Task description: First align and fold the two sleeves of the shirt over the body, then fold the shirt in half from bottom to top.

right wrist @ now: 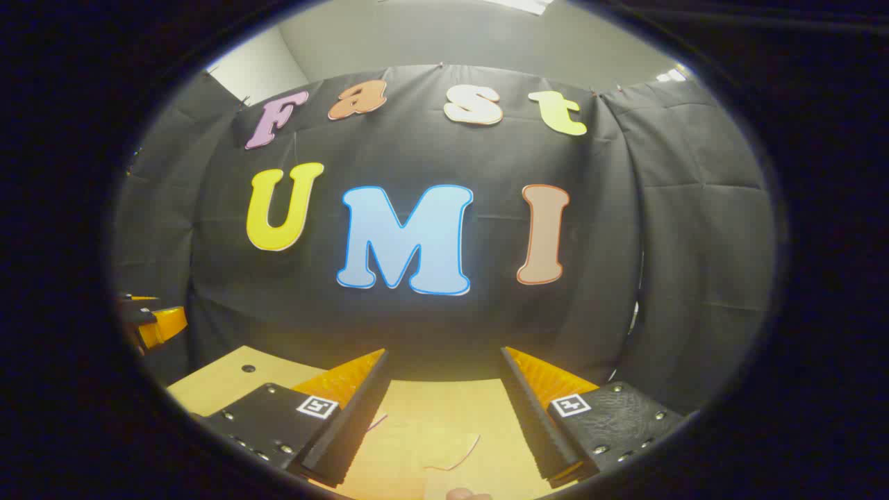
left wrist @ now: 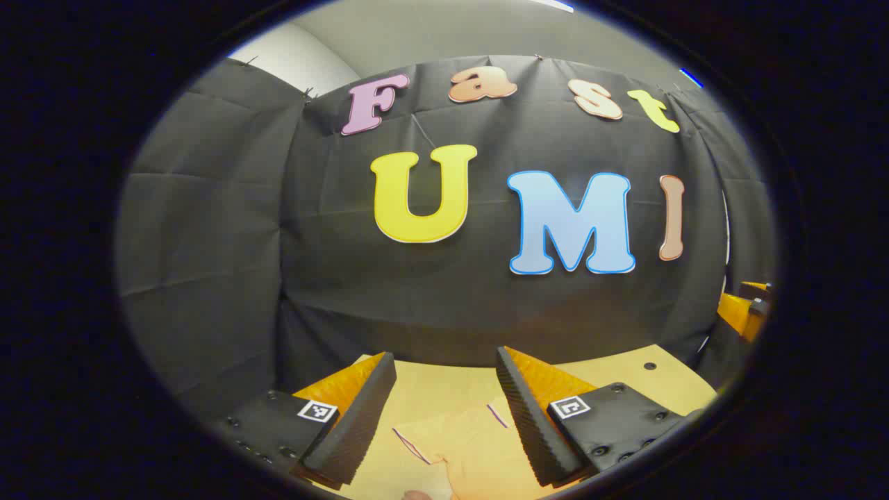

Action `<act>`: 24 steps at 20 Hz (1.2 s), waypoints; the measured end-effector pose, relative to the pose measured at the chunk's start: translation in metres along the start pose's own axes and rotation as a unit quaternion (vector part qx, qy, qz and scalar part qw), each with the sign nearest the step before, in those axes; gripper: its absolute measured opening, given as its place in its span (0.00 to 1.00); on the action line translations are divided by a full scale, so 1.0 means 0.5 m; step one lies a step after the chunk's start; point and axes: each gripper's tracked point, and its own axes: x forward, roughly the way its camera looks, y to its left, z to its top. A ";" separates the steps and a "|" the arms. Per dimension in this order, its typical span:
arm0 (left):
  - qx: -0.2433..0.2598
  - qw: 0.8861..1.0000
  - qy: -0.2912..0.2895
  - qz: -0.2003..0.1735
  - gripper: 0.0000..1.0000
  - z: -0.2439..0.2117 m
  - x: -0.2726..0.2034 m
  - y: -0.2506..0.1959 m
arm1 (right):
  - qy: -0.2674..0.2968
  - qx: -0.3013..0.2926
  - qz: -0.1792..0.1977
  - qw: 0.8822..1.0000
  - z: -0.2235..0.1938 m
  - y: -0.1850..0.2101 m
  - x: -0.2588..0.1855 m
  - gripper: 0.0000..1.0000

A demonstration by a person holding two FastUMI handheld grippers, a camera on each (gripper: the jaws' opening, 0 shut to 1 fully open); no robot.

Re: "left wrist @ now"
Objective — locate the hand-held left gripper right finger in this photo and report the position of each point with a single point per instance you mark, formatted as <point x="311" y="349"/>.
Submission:
<point x="531" y="423"/>

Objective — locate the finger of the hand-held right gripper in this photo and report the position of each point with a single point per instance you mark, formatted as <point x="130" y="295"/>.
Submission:
<point x="737" y="314"/>

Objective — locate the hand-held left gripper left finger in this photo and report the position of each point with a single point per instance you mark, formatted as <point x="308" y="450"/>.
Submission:
<point x="361" y="417"/>

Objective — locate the orange T-shirt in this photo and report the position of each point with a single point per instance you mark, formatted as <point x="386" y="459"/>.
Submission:
<point x="479" y="451"/>

